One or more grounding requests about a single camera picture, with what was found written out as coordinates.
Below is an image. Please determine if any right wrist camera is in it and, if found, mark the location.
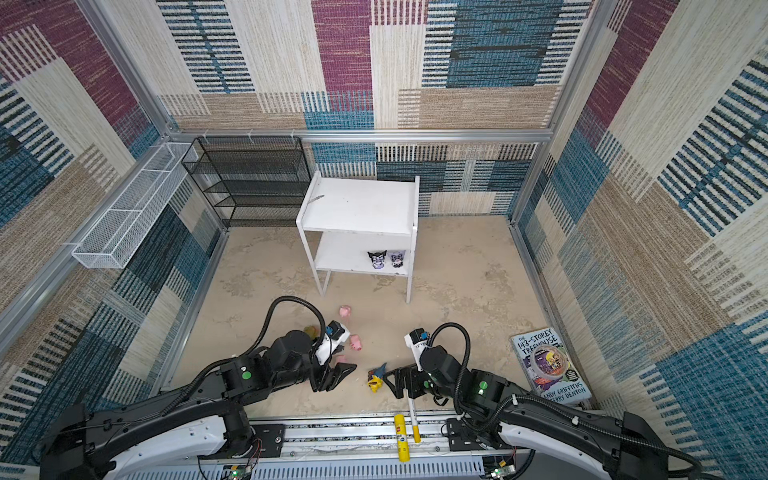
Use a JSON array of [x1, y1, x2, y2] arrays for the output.
[[404, 328, 429, 371]]

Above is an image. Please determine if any black wire mesh rack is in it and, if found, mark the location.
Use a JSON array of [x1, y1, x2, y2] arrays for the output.
[[181, 136, 312, 228]]

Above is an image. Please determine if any round sticker tape roll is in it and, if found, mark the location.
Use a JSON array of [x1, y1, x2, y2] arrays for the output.
[[529, 344, 570, 381]]

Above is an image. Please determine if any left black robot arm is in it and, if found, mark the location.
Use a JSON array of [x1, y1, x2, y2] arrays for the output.
[[40, 295, 356, 479]]

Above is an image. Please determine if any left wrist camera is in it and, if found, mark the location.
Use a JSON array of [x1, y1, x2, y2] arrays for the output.
[[315, 321, 350, 366]]

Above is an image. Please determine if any white wire mesh basket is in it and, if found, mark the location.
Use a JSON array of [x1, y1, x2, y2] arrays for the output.
[[72, 142, 190, 269]]

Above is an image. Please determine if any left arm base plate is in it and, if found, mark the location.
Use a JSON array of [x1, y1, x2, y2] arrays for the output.
[[248, 423, 286, 461]]

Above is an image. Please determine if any white two-tier shelf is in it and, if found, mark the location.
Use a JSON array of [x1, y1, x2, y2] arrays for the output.
[[295, 172, 420, 302]]

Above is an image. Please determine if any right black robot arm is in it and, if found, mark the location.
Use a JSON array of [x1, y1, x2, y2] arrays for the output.
[[383, 322, 706, 479]]

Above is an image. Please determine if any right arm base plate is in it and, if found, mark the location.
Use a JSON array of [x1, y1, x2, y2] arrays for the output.
[[441, 417, 497, 451]]

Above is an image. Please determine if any purple-eared black figure toy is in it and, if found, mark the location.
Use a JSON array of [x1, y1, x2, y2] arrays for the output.
[[388, 250, 405, 269]]

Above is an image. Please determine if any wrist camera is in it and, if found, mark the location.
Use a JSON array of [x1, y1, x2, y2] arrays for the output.
[[404, 328, 429, 371], [315, 321, 350, 366]]

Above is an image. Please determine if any yellow glue stick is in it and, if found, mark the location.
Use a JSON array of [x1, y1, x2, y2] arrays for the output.
[[394, 414, 410, 463]]

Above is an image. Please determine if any yellow blue figure toy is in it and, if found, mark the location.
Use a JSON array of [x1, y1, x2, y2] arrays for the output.
[[367, 362, 387, 393]]

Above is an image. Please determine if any black-eared figure toy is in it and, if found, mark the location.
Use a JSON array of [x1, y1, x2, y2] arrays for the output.
[[367, 250, 387, 270]]

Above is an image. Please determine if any pink pig toy middle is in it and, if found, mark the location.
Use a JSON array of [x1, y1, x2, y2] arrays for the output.
[[349, 335, 363, 351]]

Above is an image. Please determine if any white yellow marker pen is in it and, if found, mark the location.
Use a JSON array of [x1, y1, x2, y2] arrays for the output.
[[407, 397, 421, 444]]

